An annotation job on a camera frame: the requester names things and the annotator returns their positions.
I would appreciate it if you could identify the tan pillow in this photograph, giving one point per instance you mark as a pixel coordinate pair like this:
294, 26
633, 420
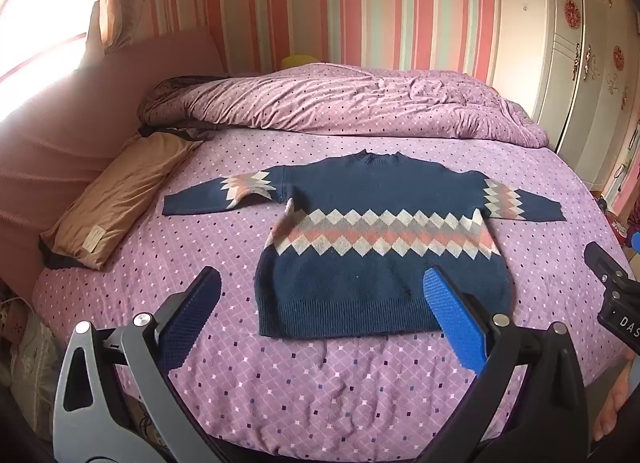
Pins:
120, 193

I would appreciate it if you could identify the white ornate wardrobe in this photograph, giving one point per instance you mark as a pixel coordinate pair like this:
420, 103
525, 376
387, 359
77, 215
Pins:
585, 68

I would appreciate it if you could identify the yellow object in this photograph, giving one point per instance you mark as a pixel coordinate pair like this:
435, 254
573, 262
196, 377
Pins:
296, 62

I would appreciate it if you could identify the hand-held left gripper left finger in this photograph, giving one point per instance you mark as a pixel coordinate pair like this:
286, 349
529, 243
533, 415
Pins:
197, 310

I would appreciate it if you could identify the navy diamond-pattern knit sweater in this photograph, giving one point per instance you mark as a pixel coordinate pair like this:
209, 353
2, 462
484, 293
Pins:
350, 183

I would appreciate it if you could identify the bed with purple dotted sheet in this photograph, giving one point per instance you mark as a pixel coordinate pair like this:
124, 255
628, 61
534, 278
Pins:
260, 393

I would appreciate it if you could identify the dark patterned blanket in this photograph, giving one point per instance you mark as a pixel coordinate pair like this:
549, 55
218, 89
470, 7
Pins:
167, 88

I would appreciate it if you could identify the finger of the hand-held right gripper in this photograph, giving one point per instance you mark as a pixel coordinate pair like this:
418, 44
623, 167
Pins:
636, 244
602, 263

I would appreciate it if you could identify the purple dotted quilt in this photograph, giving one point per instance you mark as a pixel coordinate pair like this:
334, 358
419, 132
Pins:
350, 93

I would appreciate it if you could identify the person's right hand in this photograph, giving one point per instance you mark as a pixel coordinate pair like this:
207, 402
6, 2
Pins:
612, 408

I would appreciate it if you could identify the pink padded headboard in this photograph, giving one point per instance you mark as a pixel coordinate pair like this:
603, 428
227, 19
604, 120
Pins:
60, 133

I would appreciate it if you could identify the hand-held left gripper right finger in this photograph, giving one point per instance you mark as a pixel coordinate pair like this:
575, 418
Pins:
452, 315

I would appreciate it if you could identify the white lace cloth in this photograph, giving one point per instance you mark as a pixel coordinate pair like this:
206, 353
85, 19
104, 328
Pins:
27, 343

